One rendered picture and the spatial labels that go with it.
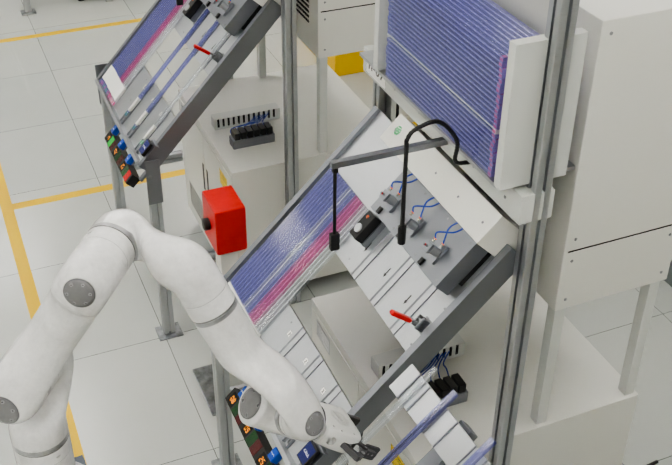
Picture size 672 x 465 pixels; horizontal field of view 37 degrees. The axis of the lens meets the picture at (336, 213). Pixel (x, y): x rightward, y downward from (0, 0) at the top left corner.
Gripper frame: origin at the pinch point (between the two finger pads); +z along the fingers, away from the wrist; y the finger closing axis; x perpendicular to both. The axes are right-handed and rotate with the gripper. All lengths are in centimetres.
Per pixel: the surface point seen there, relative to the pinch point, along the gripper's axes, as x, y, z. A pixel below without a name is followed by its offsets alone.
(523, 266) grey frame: -47.2, 6.9, 14.0
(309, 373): 6.4, 32.3, 8.0
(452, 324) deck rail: -27.2, 10.9, 12.5
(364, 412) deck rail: 0.5, 11.7, 8.7
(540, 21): -90, 30, -4
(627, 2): -103, 15, -2
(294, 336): 4.6, 44.7, 8.4
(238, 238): 11, 111, 26
